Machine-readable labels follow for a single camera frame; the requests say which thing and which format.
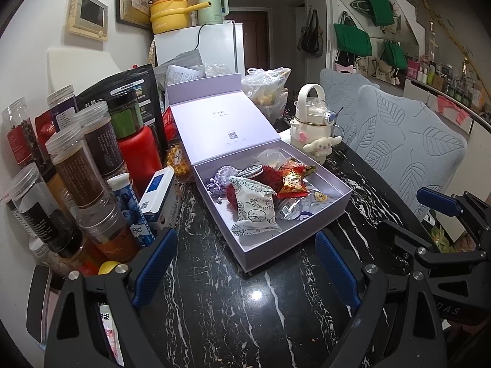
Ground silver foil snack bag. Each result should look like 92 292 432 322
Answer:
276 186 334 221

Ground white printed bread bag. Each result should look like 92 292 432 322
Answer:
230 176 281 237

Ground red gold candy packet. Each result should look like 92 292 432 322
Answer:
276 159 316 198

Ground red fuzzy scrunchie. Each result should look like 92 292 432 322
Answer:
226 165 283 210

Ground clear zip bag of snacks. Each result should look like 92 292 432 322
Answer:
254 149 291 170

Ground green slippers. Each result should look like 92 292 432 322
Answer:
430 226 458 253

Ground blue tablet tube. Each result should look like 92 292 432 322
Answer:
107 173 155 247

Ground white blue medicine box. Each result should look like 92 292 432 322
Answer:
140 166 180 232

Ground yellow lemon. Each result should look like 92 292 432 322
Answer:
98 261 120 275

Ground clear jar orange contents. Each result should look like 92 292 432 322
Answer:
77 201 141 263

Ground grey leaf pattern cushion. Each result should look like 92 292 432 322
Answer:
319 69 467 219

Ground clear jar brown label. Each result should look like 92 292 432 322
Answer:
45 121 116 215

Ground pink green sachet packet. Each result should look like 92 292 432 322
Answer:
99 304 125 366

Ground lavender gift box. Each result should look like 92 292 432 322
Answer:
166 74 352 272

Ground red canister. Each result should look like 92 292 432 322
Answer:
117 125 162 197

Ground clear glass mug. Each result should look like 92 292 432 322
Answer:
331 122 345 139

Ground cream cartoon dog water bottle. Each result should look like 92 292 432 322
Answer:
290 83 342 164

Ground green tote bag lower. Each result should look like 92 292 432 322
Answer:
381 40 408 70

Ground black standup pouch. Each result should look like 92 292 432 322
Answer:
76 64 167 159

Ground green tote bag large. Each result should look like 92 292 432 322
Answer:
334 11 373 57

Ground plastic bag of snacks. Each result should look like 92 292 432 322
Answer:
241 67 291 124

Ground green tote bag upper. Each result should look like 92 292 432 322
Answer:
367 0 395 27

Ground dark hanging handbag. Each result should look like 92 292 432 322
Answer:
297 8 324 58

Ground white mini fridge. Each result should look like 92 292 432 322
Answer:
154 22 246 76

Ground brown wooden door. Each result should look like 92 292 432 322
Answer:
228 11 270 70

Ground yellow cooking pot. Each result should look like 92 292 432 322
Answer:
150 0 211 35

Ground light green electric kettle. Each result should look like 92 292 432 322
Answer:
197 0 230 26

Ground wall intercom panel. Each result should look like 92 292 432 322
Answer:
66 0 108 42

